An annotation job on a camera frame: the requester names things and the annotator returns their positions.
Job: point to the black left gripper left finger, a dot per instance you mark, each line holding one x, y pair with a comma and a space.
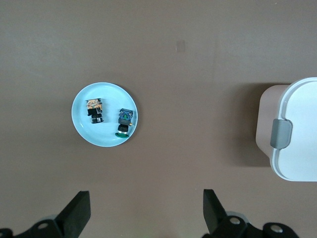
71, 218

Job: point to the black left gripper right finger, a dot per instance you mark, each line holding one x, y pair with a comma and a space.
215, 218

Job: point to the orange push-button switch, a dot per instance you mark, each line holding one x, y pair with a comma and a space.
94, 105

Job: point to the light blue round plate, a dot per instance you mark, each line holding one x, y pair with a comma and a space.
81, 119

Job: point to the white lidded lunch box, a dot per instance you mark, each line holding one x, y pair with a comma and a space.
304, 124

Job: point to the clear tape piece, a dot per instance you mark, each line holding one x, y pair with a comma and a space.
180, 46

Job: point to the green capped push-button switch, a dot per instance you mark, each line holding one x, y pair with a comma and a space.
125, 119

